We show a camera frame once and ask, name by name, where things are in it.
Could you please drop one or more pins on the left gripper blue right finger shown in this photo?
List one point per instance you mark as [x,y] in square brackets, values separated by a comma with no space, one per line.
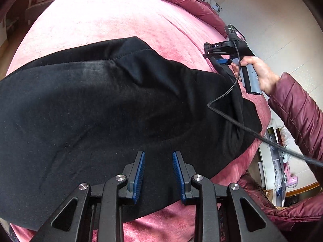
[183,175]

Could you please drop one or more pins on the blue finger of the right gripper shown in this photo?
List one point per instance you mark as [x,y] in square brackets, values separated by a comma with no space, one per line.
[224,61]

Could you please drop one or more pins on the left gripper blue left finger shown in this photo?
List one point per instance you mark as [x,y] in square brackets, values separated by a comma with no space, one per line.
[135,174]

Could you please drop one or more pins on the black pants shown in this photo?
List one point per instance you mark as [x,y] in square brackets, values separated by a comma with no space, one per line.
[81,115]

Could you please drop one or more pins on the person's right hand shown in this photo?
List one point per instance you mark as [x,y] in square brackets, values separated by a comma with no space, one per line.
[266,77]

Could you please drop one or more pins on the maroon jacket right sleeve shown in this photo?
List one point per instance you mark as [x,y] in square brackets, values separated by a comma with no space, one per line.
[300,114]

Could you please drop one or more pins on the maroon jacket sleeve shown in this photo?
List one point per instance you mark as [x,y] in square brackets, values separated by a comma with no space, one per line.
[300,114]
[301,215]

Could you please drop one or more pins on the white shelf with clutter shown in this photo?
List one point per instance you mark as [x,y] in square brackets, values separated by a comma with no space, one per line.
[276,177]

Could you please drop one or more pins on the maroon jacket left sleeve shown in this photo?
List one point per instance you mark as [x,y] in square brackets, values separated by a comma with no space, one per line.
[301,215]

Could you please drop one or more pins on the pink bed with sheet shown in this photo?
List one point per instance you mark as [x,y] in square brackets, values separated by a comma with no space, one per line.
[168,29]

